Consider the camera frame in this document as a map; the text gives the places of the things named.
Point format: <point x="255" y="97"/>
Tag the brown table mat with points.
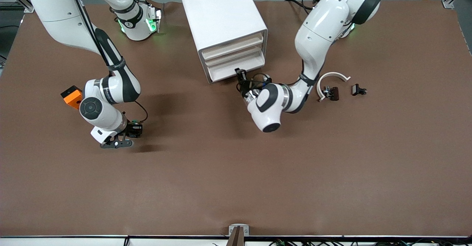
<point x="221" y="165"/>

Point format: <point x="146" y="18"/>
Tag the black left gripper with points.
<point x="245" y="87"/>

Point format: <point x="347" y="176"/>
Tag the grey metal bracket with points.
<point x="232" y="230"/>

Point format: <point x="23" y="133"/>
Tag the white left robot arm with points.
<point x="317" y="24"/>

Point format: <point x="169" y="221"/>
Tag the orange and black block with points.
<point x="72" y="97"/>

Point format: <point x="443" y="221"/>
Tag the small black clip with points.
<point x="356" y="89"/>

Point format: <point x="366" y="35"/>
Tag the white plastic drawer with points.
<point x="236" y="56"/>
<point x="228" y="72"/>
<point x="232" y="47"/>

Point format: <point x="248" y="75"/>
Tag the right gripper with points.
<point x="131" y="129"/>

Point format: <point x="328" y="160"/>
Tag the white drawer cabinet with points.
<point x="217" y="13"/>

